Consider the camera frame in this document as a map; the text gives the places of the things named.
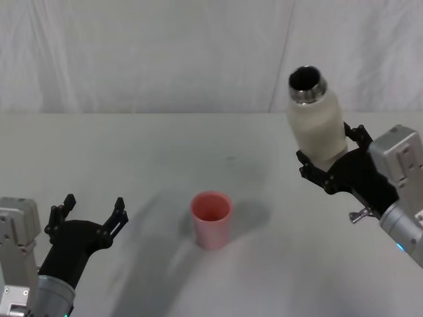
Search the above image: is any white table cloth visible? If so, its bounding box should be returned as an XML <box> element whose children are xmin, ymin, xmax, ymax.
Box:
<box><xmin>0</xmin><ymin>110</ymin><xmax>423</xmax><ymax>317</ymax></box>

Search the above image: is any white wrinkled backdrop cloth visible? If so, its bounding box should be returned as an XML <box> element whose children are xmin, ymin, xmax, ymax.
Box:
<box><xmin>0</xmin><ymin>0</ymin><xmax>423</xmax><ymax>115</ymax></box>

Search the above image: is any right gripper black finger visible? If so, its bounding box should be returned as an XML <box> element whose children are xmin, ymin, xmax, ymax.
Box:
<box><xmin>295</xmin><ymin>150</ymin><xmax>338</xmax><ymax>195</ymax></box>
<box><xmin>342</xmin><ymin>121</ymin><xmax>374</xmax><ymax>151</ymax></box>

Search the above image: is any cream vacuum bottle steel neck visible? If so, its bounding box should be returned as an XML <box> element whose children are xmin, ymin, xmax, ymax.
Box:
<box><xmin>286</xmin><ymin>65</ymin><xmax>350</xmax><ymax>169</ymax></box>

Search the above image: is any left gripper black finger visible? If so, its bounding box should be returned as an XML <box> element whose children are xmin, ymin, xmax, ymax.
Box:
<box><xmin>44</xmin><ymin>194</ymin><xmax>79</xmax><ymax>245</ymax></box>
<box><xmin>97</xmin><ymin>197</ymin><xmax>129</xmax><ymax>248</ymax></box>

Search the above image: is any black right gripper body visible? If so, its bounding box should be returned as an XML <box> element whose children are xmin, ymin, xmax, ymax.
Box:
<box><xmin>326</xmin><ymin>144</ymin><xmax>400</xmax><ymax>219</ymax></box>

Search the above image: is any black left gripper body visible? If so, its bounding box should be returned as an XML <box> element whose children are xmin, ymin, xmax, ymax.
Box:
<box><xmin>38</xmin><ymin>219</ymin><xmax>112</xmax><ymax>290</ymax></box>

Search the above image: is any pink cup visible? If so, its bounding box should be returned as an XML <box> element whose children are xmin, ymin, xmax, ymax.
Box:
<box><xmin>190</xmin><ymin>190</ymin><xmax>233</xmax><ymax>251</ymax></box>

